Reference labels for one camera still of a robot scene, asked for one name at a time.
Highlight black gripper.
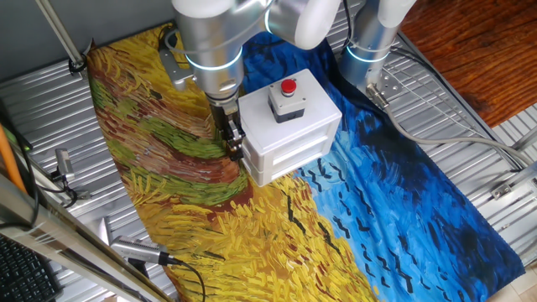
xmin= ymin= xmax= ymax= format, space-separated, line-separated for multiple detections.
xmin=208 ymin=100 xmax=246 ymax=148

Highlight white drawer cabinet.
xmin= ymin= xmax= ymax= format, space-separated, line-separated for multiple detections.
xmin=237 ymin=69 xmax=343 ymax=189

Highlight grey box red stop button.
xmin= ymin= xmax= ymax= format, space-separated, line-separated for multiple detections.
xmin=267 ymin=78 xmax=307 ymax=124

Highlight painted wheatfield cloth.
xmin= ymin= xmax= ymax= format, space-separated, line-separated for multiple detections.
xmin=86 ymin=18 xmax=526 ymax=302

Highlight shiny metal plate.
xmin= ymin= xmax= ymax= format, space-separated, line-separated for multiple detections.
xmin=96 ymin=216 xmax=113 ymax=247

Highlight black pole clamp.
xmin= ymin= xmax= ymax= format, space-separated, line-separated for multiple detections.
xmin=69 ymin=54 xmax=88 ymax=80

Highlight grey metal pole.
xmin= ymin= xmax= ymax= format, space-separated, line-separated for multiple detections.
xmin=34 ymin=0 xmax=87 ymax=70

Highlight orange pole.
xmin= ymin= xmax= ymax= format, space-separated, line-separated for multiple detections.
xmin=0 ymin=123 xmax=27 ymax=195

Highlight black keyboard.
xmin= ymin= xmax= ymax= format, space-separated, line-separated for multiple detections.
xmin=0 ymin=233 xmax=64 ymax=302

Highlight aluminium profile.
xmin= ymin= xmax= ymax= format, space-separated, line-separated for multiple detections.
xmin=509 ymin=125 xmax=537 ymax=153

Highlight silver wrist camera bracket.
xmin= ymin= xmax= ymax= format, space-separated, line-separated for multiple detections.
xmin=158 ymin=39 xmax=195 ymax=92

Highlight black cable with plug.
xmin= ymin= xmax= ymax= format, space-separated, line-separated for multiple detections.
xmin=161 ymin=253 xmax=207 ymax=302

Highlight silver bar camera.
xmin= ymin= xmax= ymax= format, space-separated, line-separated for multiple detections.
xmin=109 ymin=234 xmax=171 ymax=267

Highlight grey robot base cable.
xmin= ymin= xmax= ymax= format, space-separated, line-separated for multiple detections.
xmin=365 ymin=82 xmax=537 ymax=168

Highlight black camera stand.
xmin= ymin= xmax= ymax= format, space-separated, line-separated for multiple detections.
xmin=127 ymin=258 xmax=151 ymax=280

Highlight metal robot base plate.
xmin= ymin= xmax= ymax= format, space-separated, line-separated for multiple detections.
xmin=363 ymin=66 xmax=404 ymax=101

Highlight small grey camera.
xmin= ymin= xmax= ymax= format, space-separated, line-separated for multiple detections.
xmin=54 ymin=147 xmax=76 ymax=182

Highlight thin black camera cable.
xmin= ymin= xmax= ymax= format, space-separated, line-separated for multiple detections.
xmin=39 ymin=174 xmax=80 ymax=210

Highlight aluminium frame bar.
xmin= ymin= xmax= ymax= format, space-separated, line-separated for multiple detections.
xmin=0 ymin=172 xmax=175 ymax=302

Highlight black cable green marker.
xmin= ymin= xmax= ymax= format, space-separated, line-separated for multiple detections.
xmin=0 ymin=98 xmax=42 ymax=231

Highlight aluminium bar with corner bracket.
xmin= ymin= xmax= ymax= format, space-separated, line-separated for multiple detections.
xmin=489 ymin=161 xmax=537 ymax=201

